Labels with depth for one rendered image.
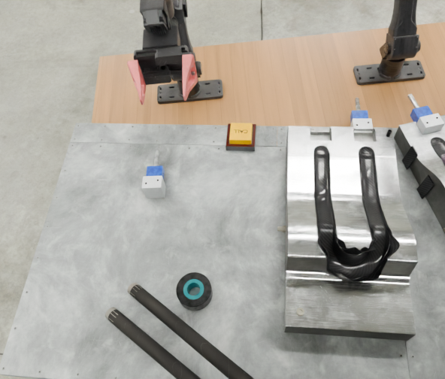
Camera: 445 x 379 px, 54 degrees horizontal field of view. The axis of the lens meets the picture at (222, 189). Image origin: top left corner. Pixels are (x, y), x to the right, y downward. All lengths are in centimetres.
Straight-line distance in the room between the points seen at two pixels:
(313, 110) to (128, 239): 63
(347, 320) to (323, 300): 6
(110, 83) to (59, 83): 132
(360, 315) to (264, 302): 21
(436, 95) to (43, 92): 207
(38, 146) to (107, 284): 151
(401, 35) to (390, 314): 72
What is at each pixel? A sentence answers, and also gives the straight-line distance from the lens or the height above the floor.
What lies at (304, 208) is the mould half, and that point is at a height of 90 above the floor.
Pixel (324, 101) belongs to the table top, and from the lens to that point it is 133.
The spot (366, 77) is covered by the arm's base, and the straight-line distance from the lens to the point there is 139.
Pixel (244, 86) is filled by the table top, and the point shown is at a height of 80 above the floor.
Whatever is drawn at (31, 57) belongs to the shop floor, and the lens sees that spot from 300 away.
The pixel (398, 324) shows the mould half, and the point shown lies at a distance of 99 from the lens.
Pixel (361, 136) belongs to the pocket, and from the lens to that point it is 118.
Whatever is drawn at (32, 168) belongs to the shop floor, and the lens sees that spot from 243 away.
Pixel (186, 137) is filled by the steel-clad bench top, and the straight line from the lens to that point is 125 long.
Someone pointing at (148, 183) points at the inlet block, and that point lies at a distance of 112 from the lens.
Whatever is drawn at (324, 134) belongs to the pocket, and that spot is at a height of 86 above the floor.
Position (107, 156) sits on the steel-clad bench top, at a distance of 127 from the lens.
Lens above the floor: 178
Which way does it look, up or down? 60 degrees down
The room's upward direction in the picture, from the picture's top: 9 degrees counter-clockwise
